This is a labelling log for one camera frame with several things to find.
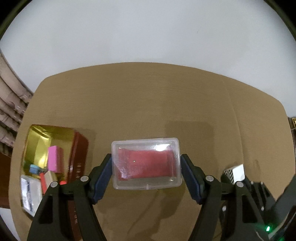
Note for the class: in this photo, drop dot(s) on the red rectangular block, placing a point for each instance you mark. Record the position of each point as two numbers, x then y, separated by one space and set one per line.
43 182

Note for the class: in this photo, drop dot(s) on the red gold toffee tin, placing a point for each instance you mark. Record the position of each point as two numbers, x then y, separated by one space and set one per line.
74 145

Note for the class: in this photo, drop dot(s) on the pink rectangular block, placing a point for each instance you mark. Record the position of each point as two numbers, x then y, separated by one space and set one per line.
55 159

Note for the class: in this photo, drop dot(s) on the small clear case red contents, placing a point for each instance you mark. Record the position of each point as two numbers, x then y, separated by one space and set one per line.
146 164

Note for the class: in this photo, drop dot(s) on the beige patterned curtain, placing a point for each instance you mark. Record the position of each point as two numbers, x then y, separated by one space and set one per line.
15 97

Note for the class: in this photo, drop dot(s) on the gold ribbed rectangular box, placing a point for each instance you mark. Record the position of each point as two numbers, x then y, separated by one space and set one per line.
49 178

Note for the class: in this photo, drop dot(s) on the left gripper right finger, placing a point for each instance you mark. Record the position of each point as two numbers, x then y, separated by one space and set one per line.
192 182

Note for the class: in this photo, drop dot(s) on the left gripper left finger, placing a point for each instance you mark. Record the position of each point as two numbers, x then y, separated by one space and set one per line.
52 219

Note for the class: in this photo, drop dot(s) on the clear plastic labelled box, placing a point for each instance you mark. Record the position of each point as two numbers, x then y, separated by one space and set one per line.
31 194

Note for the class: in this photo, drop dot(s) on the dark wooden chair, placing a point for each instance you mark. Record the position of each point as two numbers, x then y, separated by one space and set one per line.
292 122

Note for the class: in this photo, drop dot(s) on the white cube block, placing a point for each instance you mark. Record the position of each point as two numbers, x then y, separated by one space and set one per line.
235 173

